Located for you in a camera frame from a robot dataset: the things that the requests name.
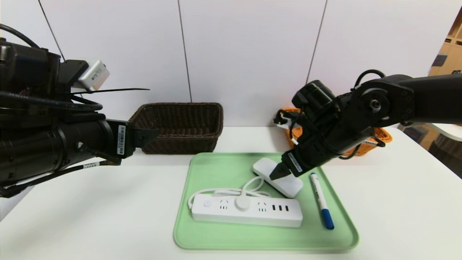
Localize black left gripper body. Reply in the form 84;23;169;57
68;119;136;159

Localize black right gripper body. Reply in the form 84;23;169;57
281;132;328;178

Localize white oval plastic case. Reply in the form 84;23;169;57
252;157;304;198

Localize white power strip with cord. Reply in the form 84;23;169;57
188;176;303;228

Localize dark brown wicker basket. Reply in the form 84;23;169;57
129;103;224;155

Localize orange wicker basket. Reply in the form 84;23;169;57
280;107;393;156

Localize white marker with blue cap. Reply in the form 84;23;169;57
310;173;335;230

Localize light green plastic tray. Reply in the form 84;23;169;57
173;152;359;251

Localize wooden shelf unit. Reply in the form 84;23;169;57
428;4;462;76

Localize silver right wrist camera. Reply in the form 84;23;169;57
273;110;302;132

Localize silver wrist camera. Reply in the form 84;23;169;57
273;110;302;132
78;60;110;91

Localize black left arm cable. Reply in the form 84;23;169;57
0;161;121;197

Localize thin black cable tie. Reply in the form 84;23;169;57
70;88;150;95

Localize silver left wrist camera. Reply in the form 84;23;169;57
78;60;110;91

